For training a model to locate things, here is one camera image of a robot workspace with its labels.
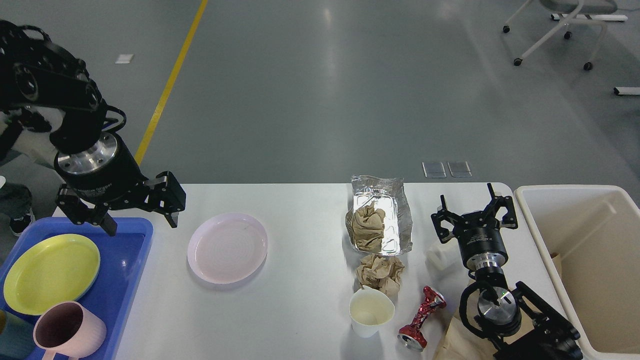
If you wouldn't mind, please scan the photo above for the crushed red can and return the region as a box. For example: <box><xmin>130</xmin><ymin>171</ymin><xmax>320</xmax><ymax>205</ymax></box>
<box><xmin>397</xmin><ymin>285</ymin><xmax>447</xmax><ymax>353</ymax></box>

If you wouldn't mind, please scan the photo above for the crumpled brown paper in foil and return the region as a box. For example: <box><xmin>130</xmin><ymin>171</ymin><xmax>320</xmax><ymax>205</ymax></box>
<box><xmin>345</xmin><ymin>204</ymin><xmax>386</xmax><ymax>254</ymax></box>

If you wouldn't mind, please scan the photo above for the white office chair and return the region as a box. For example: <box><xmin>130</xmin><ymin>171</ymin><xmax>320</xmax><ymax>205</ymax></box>
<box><xmin>513</xmin><ymin>0</ymin><xmax>618</xmax><ymax>71</ymax></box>

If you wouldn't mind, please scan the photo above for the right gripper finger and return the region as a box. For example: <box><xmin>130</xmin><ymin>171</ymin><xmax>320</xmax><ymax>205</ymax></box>
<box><xmin>480</xmin><ymin>183</ymin><xmax>519</xmax><ymax>230</ymax></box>
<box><xmin>430</xmin><ymin>194</ymin><xmax>467</xmax><ymax>244</ymax></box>

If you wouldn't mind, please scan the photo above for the crumpled brown paper ball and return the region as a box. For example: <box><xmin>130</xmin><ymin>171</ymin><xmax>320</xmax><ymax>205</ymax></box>
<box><xmin>355</xmin><ymin>254</ymin><xmax>405</xmax><ymax>297</ymax></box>

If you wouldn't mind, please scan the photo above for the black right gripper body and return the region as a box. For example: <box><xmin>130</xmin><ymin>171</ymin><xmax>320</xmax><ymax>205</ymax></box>
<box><xmin>453</xmin><ymin>212</ymin><xmax>509</xmax><ymax>272</ymax></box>

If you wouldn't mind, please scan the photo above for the white chair base bar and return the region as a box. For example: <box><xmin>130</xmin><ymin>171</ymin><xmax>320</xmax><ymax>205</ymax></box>
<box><xmin>550</xmin><ymin>13</ymin><xmax>628</xmax><ymax>22</ymax></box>

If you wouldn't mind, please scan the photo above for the white paper cup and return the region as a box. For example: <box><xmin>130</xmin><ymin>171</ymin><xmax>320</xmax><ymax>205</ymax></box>
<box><xmin>349</xmin><ymin>285</ymin><xmax>395</xmax><ymax>338</ymax></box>

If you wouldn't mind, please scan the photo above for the person in jeans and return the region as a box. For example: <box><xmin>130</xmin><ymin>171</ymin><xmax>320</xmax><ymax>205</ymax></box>
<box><xmin>0</xmin><ymin>107</ymin><xmax>58</xmax><ymax>237</ymax></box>

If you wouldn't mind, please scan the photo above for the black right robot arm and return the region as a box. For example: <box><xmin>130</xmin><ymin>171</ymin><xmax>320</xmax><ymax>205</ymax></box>
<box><xmin>430</xmin><ymin>184</ymin><xmax>584</xmax><ymax>360</ymax></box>

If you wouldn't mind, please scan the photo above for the grey green cup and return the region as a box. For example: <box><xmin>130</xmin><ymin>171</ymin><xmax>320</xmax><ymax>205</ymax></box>
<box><xmin>0</xmin><ymin>310</ymin><xmax>36</xmax><ymax>360</ymax></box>

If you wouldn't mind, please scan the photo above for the beige plastic bin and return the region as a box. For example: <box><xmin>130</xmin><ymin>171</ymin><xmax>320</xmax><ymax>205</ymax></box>
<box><xmin>515</xmin><ymin>184</ymin><xmax>640</xmax><ymax>360</ymax></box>

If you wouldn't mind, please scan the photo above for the pink plate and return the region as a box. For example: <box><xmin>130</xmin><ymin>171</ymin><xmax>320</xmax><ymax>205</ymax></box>
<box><xmin>186</xmin><ymin>212</ymin><xmax>269</xmax><ymax>285</ymax></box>

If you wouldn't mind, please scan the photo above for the floor socket plate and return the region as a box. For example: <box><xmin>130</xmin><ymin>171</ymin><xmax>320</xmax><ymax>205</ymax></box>
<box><xmin>422</xmin><ymin>161</ymin><xmax>448</xmax><ymax>179</ymax></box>
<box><xmin>446</xmin><ymin>161</ymin><xmax>473</xmax><ymax>178</ymax></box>

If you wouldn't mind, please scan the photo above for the pink mug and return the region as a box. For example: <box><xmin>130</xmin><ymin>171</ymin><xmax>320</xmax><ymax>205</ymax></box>
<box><xmin>32</xmin><ymin>301</ymin><xmax>106</xmax><ymax>360</ymax></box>

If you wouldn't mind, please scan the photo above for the yellow plate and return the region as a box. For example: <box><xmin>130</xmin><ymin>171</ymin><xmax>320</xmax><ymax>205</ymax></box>
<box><xmin>3</xmin><ymin>234</ymin><xmax>101</xmax><ymax>316</ymax></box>

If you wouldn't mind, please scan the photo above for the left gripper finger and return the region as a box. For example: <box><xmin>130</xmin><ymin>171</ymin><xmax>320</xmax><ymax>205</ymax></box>
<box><xmin>119</xmin><ymin>171</ymin><xmax>186</xmax><ymax>228</ymax></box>
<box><xmin>55</xmin><ymin>184</ymin><xmax>118</xmax><ymax>237</ymax></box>

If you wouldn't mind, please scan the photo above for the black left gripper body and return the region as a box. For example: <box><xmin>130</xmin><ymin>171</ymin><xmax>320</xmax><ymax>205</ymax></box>
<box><xmin>54</xmin><ymin>131</ymin><xmax>148</xmax><ymax>210</ymax></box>

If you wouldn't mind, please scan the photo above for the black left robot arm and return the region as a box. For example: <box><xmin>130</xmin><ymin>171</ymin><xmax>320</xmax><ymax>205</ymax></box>
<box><xmin>1</xmin><ymin>20</ymin><xmax>186</xmax><ymax>236</ymax></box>

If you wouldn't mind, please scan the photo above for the aluminium foil container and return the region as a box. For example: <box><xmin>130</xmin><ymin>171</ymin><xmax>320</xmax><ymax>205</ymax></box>
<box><xmin>348</xmin><ymin>175</ymin><xmax>413</xmax><ymax>257</ymax></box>

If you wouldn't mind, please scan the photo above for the right floor socket plate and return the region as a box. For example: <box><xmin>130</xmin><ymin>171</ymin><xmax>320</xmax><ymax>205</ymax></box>
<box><xmin>446</xmin><ymin>161</ymin><xmax>473</xmax><ymax>178</ymax></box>

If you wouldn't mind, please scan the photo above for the white bar on floor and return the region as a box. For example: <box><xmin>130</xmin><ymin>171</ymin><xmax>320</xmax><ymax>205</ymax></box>
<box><xmin>613</xmin><ymin>86</ymin><xmax>640</xmax><ymax>96</ymax></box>

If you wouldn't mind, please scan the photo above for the left floor socket plate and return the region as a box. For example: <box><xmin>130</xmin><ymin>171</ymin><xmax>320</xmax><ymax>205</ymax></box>
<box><xmin>422</xmin><ymin>161</ymin><xmax>448</xmax><ymax>179</ymax></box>

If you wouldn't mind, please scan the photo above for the blue plastic tray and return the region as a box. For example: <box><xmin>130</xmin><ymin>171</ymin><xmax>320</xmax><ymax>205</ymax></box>
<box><xmin>1</xmin><ymin>217</ymin><xmax>153</xmax><ymax>360</ymax></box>

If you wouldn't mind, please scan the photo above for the white floor marker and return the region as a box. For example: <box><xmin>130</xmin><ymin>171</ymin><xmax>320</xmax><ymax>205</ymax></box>
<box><xmin>114</xmin><ymin>54</ymin><xmax>135</xmax><ymax>65</ymax></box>

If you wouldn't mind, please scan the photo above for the brown paper bag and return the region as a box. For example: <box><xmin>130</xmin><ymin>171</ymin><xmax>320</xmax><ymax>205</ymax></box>
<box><xmin>433</xmin><ymin>312</ymin><xmax>496</xmax><ymax>360</ymax></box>

